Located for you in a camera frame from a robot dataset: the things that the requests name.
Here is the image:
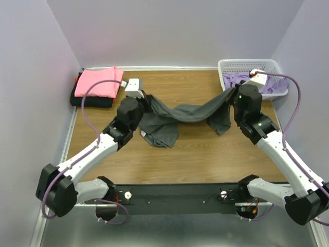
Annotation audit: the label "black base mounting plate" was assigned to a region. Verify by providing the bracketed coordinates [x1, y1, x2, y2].
[115, 183, 238, 215]

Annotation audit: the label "purple cable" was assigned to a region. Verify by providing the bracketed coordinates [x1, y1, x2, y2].
[253, 72, 329, 224]
[41, 79, 129, 220]

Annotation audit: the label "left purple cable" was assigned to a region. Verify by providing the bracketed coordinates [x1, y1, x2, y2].
[41, 79, 129, 220]

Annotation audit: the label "dark grey t-shirt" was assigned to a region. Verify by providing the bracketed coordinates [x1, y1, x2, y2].
[139, 88, 233, 148]

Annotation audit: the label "white plastic laundry basket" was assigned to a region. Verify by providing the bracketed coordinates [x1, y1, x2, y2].
[218, 59, 288, 101]

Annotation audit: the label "folded pink t-shirt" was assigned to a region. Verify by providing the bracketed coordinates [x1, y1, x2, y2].
[77, 66, 124, 98]

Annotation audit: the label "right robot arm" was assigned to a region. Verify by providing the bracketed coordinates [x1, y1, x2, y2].
[228, 84, 328, 225]

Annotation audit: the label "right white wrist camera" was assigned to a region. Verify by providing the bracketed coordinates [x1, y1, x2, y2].
[244, 69, 267, 90]

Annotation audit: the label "folded black t-shirt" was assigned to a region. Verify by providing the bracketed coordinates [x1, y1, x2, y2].
[70, 77, 114, 109]

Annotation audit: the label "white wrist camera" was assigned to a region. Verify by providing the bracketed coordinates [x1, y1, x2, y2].
[244, 69, 267, 90]
[125, 78, 145, 98]

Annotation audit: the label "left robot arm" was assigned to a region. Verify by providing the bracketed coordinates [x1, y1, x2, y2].
[36, 90, 150, 219]

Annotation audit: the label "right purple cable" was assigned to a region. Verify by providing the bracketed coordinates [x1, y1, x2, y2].
[253, 72, 329, 224]

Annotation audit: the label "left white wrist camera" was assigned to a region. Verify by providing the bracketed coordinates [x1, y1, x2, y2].
[125, 78, 145, 98]

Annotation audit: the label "purple t-shirt in basket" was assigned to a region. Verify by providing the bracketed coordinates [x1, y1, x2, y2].
[223, 72, 289, 94]

